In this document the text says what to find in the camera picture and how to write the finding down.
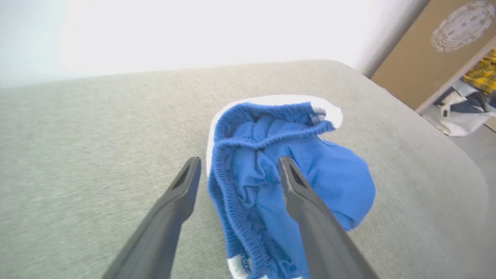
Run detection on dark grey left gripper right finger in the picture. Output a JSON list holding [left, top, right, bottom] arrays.
[[278, 156, 379, 279]]

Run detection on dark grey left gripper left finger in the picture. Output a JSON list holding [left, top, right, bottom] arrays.
[[102, 157, 202, 279]]

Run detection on blue shorts with white stripes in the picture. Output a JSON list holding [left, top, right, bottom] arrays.
[[205, 94, 376, 279]]

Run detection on white crumpled garment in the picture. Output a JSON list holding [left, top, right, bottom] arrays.
[[420, 79, 496, 137]]

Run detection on dark navy garment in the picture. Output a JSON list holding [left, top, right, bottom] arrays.
[[434, 88, 496, 115]]

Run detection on yellow plaid garment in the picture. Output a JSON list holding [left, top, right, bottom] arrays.
[[463, 48, 496, 96]]

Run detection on grey fabric sofa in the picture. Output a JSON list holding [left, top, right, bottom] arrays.
[[0, 59, 496, 279]]

